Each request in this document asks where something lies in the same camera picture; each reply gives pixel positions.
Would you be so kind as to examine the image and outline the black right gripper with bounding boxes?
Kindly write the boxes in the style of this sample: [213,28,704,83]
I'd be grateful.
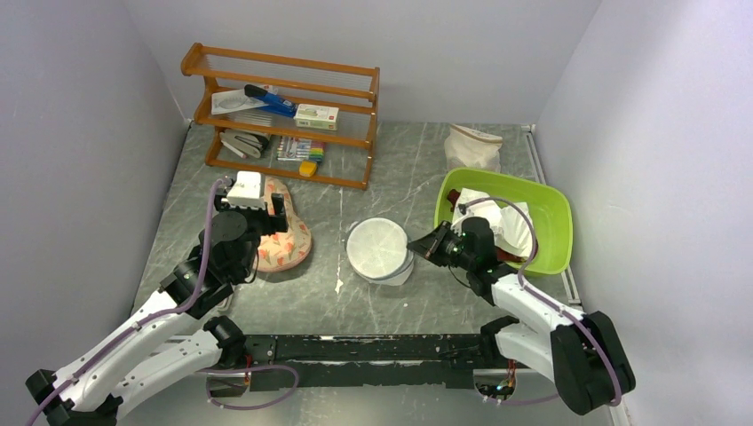
[408,220,474,272]

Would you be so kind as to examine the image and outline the white mesh laundry bag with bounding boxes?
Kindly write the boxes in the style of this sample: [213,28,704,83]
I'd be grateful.
[345,217,414,287]

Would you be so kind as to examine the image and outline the white mesh liner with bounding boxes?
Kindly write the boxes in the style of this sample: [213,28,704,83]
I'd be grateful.
[451,201,534,263]

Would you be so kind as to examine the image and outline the dark red bra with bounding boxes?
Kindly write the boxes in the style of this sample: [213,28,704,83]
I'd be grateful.
[446,189,460,212]

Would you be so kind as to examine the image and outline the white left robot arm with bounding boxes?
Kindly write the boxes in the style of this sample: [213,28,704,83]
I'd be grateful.
[26,193,288,425]

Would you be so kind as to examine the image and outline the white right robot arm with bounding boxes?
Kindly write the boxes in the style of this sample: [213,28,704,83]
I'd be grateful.
[407,217,636,414]

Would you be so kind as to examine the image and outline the floral print bra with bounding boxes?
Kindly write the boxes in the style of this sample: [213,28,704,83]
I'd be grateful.
[256,177,313,272]

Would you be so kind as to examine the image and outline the yellow small block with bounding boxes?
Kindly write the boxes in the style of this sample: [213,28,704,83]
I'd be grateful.
[298,161,319,178]

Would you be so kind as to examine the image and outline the coloured marker pack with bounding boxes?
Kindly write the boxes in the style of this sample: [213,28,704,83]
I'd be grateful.
[276,136,325,163]

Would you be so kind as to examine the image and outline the grey black stapler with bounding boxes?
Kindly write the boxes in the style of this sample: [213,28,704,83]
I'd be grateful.
[219,129,272,159]

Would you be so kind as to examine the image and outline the blue stapler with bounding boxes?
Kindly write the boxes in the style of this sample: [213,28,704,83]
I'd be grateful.
[244,84,297,118]

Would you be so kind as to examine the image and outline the white green small box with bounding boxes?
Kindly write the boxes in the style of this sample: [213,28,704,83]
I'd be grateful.
[294,104,339,130]

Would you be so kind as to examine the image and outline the white paper booklet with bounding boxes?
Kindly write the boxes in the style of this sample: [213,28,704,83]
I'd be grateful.
[210,89,266,114]

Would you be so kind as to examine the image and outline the lime green plastic basin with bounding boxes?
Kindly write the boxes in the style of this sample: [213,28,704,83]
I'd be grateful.
[433,168,574,277]

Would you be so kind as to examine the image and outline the orange wooden shelf rack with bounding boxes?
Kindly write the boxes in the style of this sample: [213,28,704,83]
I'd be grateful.
[180,43,380,190]

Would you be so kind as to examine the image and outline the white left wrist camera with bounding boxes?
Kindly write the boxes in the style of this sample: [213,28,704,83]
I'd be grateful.
[225,170,266,209]

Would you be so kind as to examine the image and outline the beige drawstring pouch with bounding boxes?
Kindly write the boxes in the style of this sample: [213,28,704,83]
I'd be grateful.
[444,124,503,173]

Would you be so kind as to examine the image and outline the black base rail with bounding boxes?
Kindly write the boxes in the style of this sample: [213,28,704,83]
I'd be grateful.
[215,334,514,391]

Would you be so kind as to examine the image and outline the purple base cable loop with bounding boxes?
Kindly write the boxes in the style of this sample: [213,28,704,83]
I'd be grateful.
[200,363,301,412]

